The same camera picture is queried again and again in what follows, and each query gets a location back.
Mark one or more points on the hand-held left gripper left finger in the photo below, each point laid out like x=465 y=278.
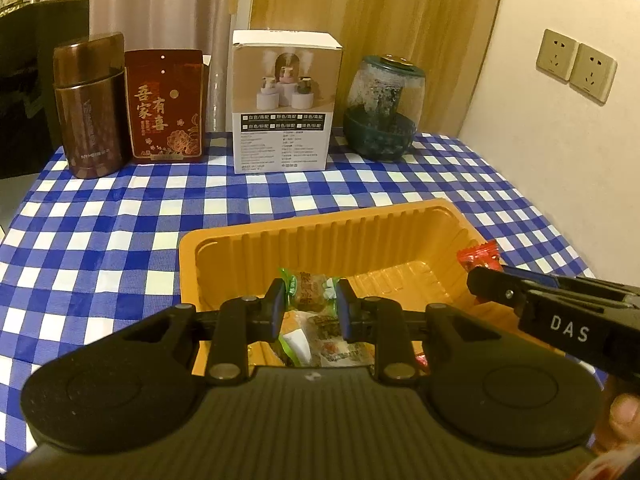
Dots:
x=276 y=305

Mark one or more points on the black appliance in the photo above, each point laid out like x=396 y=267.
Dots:
x=30 y=85

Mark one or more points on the yellow curtain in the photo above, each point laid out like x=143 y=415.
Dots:
x=400 y=10

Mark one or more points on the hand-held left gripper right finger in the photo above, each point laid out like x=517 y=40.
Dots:
x=344 y=310

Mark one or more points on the white product box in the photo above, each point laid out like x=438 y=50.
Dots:
x=285 y=110

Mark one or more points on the orange plastic tray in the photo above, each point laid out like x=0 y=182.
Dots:
x=350 y=245

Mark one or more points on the glass jar with green base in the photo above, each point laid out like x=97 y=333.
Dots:
x=382 y=115

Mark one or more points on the person's right hand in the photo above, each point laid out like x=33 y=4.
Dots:
x=625 y=417

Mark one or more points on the blue white checked tablecloth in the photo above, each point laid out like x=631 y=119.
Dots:
x=100 y=240

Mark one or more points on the grey clear snack packet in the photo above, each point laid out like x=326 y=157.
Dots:
x=326 y=330

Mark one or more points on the green candy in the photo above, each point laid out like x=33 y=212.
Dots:
x=302 y=287

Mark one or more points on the red twist-end candy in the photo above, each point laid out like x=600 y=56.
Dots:
x=480 y=257

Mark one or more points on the beige wall socket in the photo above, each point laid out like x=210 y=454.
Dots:
x=592 y=72
x=556 y=55

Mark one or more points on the white and green pouch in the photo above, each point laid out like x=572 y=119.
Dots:
x=295 y=344

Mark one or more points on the red gold printed box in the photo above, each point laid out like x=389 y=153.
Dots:
x=167 y=110

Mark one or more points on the brown metal canister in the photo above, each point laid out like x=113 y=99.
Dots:
x=90 y=110

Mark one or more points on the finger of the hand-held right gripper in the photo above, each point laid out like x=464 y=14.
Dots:
x=492 y=285

